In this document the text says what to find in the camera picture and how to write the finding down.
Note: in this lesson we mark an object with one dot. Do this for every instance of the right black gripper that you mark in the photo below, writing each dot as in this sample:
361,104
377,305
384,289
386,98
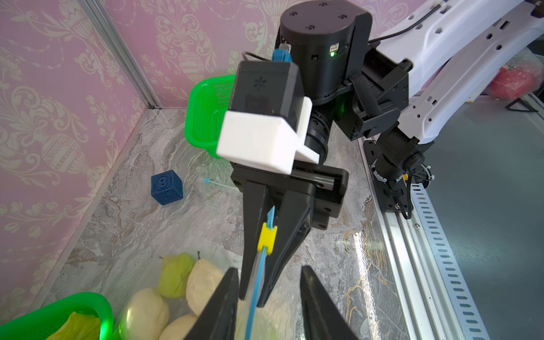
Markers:
307,198

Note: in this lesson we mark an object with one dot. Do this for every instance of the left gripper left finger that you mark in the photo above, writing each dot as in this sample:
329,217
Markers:
218,319

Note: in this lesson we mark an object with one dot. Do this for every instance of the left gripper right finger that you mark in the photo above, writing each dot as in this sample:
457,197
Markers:
321,318

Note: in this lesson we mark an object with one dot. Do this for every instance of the clear zip-top bag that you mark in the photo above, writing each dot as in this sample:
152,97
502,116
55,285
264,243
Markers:
209,225

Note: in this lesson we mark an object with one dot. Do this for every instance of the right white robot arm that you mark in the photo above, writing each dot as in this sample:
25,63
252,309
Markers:
401,88

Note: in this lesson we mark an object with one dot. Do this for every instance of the green pear in bag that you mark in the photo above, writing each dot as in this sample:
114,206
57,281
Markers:
174,276

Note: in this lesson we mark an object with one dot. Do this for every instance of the cream pear in bag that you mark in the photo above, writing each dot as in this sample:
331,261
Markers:
145,316

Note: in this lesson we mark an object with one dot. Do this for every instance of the blue cube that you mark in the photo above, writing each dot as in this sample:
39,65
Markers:
167,187

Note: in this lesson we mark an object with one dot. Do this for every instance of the empty green basket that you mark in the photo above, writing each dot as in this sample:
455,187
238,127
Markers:
208,102

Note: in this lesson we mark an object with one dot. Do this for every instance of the yellow-green lettuce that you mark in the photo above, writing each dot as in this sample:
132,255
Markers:
79,327

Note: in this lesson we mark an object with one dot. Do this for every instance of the green basket with produce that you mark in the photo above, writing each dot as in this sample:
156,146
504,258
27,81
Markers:
43,322

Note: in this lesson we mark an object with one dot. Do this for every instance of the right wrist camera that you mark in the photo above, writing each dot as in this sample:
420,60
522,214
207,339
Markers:
266,124

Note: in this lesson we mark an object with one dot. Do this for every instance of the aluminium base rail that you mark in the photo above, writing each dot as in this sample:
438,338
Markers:
435,298

